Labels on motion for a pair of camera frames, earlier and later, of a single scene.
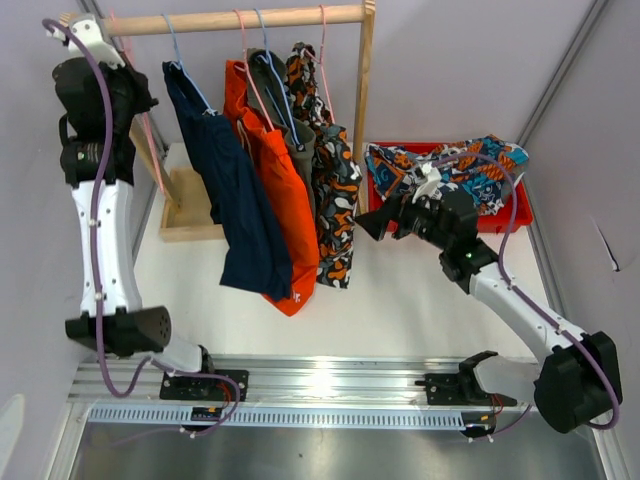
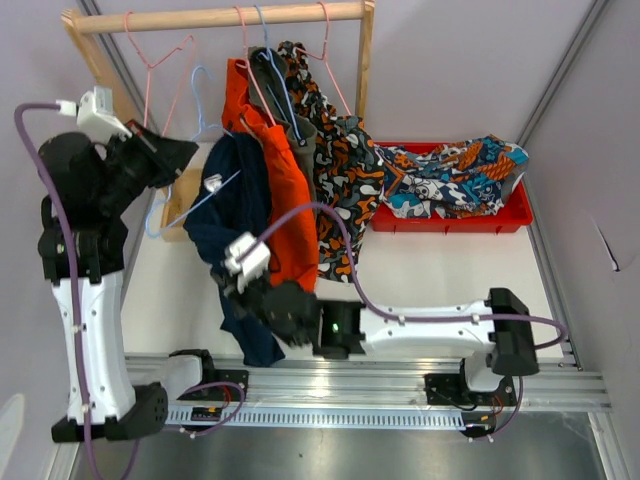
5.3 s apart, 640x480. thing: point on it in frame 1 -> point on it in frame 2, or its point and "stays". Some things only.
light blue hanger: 181,65 -> 201,125
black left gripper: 140,83 -> 168,157
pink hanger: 321,61 -> 324,56
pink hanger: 243,65 stays
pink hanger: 129,56 -> 149,66
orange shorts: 283,173 stays
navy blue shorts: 255,255 -> 234,199
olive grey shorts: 269,93 stays
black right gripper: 396,207 -> 236,297
